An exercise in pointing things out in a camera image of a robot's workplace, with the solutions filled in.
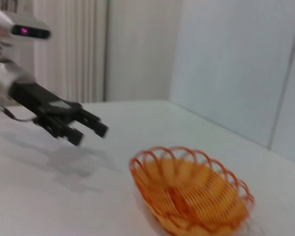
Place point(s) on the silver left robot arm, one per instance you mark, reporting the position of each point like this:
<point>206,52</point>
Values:
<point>9,76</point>

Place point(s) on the grey robot head camera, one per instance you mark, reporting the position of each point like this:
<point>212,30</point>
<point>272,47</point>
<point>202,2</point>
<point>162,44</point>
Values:
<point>27,28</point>

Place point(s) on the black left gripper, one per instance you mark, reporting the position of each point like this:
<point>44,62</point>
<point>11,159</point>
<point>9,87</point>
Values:
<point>37,98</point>

